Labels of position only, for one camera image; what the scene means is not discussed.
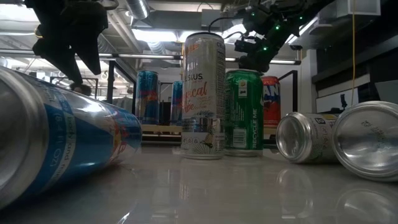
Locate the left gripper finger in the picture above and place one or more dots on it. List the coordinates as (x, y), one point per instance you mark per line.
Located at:
(91, 37)
(60, 53)

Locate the orange Fanta can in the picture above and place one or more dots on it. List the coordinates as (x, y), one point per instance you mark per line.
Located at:
(273, 105)

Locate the green soda can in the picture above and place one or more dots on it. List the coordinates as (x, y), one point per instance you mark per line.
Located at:
(244, 112)

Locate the blue silver Red Bull can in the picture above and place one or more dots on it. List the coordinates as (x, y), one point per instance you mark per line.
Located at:
(146, 99)
(77, 133)
(176, 102)

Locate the white Celsius tropical print can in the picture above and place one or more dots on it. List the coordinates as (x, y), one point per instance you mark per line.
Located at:
(298, 137)
(203, 93)

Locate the white Celsius can yellow band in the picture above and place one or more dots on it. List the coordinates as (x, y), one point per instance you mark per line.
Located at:
(367, 143)

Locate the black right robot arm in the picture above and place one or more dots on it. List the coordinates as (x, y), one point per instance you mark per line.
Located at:
(304, 9)

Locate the long ceiling light bar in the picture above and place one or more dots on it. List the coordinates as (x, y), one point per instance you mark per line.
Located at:
(286, 61)
(140, 56)

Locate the person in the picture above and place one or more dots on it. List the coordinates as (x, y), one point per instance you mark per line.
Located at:
(81, 89)

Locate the grey ceiling box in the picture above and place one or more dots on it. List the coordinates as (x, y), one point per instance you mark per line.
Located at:
(210, 15)

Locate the fluorescent ceiling light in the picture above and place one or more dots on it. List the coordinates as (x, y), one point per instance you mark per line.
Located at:
(155, 35)

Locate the small black stand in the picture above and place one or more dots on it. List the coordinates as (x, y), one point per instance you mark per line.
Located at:
(343, 101)

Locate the black background cabinet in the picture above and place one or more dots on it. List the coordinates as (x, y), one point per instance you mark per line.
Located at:
(164, 113)

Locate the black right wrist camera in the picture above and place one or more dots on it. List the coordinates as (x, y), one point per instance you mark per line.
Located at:
(245, 46)

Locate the narrow silver ventilation duct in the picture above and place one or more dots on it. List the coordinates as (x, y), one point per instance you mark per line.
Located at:
(138, 7)

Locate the black metal frame post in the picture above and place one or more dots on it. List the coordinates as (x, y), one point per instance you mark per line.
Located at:
(295, 93)
(109, 90)

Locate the white wall-mounted unit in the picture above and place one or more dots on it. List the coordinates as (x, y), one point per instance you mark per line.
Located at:
(357, 7)

